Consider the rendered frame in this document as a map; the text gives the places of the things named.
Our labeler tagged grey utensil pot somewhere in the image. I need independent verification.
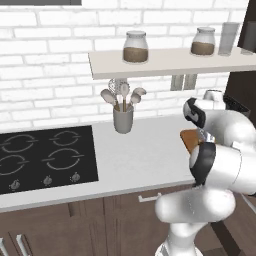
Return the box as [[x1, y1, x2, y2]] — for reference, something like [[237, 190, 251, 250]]
[[112, 105, 135, 135]]

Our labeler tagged pale serving spoon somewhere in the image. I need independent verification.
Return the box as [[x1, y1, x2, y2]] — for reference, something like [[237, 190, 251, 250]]
[[127, 92, 142, 110], [100, 88, 118, 111], [133, 86, 148, 98]]

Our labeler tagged grey hob knob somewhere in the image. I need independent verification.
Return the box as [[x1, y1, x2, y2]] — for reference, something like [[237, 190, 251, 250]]
[[9, 179, 21, 191], [42, 175, 54, 187], [70, 171, 81, 183]]

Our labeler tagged brown drawer front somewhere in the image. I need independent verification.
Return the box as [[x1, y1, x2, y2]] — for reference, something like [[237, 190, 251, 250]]
[[118, 183, 198, 234]]

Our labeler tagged glass jar with brown filling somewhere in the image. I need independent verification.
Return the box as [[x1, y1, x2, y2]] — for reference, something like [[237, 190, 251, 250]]
[[122, 30, 150, 65], [190, 26, 217, 57]]

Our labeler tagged black hob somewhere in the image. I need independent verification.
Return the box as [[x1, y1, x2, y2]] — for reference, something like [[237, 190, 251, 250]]
[[0, 125, 100, 196]]

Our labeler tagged brown cupboard door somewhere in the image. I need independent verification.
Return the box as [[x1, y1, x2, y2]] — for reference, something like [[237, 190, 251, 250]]
[[68, 195, 122, 256], [0, 201, 75, 256]]

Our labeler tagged black countertop appliance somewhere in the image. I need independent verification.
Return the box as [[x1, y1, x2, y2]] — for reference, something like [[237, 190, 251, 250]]
[[222, 94, 252, 117]]

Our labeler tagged dark brown tall cabinet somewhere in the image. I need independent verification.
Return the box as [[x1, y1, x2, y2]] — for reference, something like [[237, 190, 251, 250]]
[[225, 0, 256, 128]]

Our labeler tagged tall grey glass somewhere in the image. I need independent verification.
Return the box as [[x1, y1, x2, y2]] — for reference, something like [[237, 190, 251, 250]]
[[217, 21, 241, 57]]

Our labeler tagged grey extractor hood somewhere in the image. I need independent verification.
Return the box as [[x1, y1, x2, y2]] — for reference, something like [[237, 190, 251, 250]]
[[0, 0, 83, 7]]

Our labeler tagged beige wall shelf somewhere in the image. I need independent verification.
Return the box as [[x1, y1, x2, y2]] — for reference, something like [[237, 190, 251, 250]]
[[87, 46, 256, 81]]

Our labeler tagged grey wall socket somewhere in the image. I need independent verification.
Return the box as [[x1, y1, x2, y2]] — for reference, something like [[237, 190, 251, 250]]
[[170, 73, 199, 92]]

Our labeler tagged silver drawer handle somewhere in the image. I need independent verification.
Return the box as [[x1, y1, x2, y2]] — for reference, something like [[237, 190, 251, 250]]
[[137, 192, 163, 204]]

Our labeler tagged silver cupboard handle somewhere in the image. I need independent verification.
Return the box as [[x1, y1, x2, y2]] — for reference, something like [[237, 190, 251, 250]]
[[0, 237, 9, 256], [15, 233, 33, 256]]

